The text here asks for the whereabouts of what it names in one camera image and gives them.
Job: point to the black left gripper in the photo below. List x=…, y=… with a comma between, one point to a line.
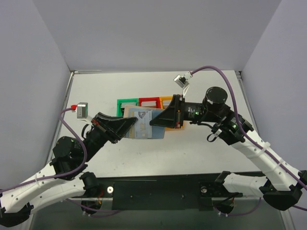
x=103, y=128

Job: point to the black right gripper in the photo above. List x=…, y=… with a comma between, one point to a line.
x=179, y=111

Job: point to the beige leather card holder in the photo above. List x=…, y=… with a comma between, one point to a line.
x=141, y=122

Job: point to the white VIP card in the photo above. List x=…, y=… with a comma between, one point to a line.
x=142, y=129

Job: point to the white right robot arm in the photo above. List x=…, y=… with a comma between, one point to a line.
x=281, y=184

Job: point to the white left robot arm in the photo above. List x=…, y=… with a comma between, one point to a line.
x=64, y=176

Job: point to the cards in green bin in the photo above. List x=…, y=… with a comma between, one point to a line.
x=128, y=103

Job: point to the green plastic bin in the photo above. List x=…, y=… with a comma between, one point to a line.
x=121, y=103

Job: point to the yellow plastic bin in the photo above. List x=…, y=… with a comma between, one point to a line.
x=171, y=116

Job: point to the red plastic bin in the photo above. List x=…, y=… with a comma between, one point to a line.
x=157, y=99

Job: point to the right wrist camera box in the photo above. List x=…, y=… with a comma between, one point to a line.
x=183, y=82

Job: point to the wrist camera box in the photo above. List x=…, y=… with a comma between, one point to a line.
x=82, y=111
x=183, y=82

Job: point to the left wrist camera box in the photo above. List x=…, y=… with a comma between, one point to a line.
x=82, y=111

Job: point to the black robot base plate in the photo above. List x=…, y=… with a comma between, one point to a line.
x=162, y=192

